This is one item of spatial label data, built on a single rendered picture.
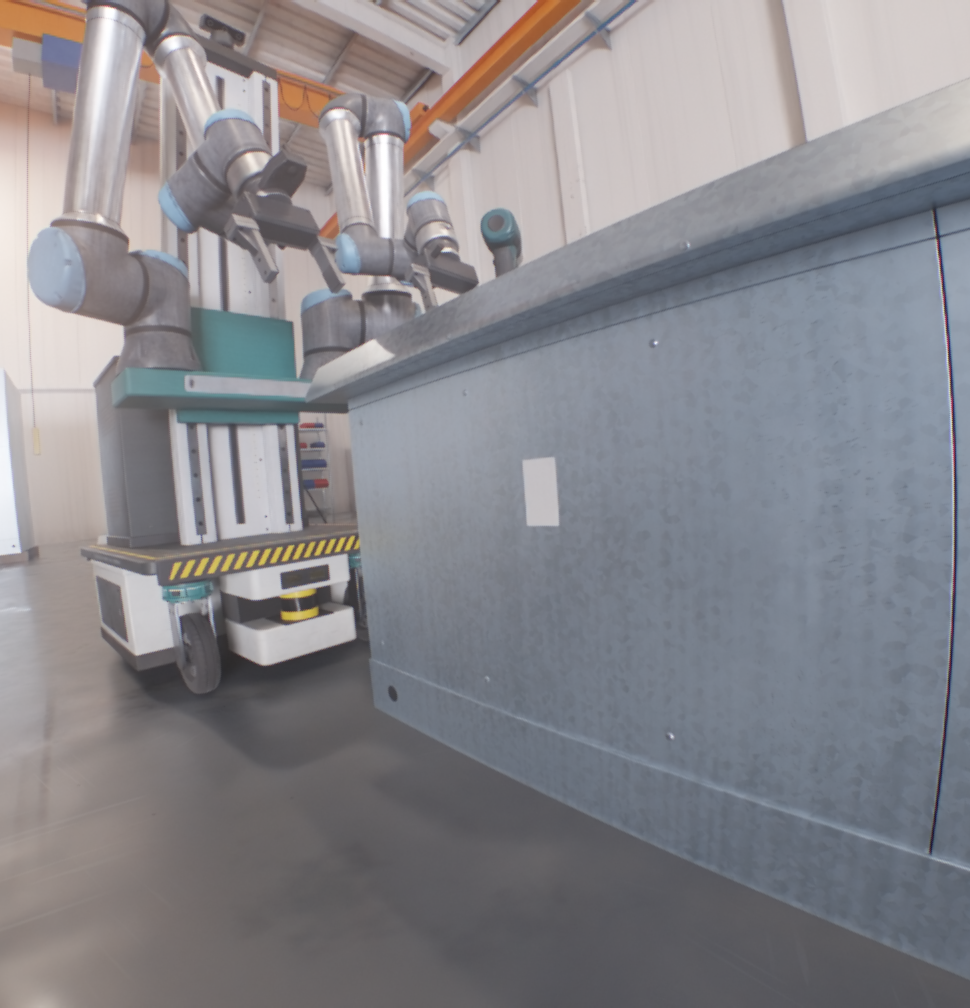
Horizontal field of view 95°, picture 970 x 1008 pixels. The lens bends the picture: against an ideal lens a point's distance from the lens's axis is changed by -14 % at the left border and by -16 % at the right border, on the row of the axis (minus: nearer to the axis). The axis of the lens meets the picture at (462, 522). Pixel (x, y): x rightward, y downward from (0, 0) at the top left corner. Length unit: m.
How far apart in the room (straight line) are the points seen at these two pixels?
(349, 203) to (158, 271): 0.47
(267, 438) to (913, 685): 1.47
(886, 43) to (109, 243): 5.93
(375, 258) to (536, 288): 0.77
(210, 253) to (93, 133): 0.49
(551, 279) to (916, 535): 0.39
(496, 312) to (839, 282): 0.32
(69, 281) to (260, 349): 0.55
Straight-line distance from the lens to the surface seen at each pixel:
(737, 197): 0.48
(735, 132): 6.44
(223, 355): 1.50
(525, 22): 8.63
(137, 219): 12.65
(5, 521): 6.87
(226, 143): 1.03
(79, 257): 1.21
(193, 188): 1.06
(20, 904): 0.80
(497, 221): 0.96
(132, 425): 1.59
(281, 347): 1.58
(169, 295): 1.33
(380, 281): 1.59
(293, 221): 0.93
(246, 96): 2.02
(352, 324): 1.52
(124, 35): 1.45
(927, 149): 0.45
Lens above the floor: 0.42
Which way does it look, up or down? 4 degrees down
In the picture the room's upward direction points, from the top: 4 degrees counter-clockwise
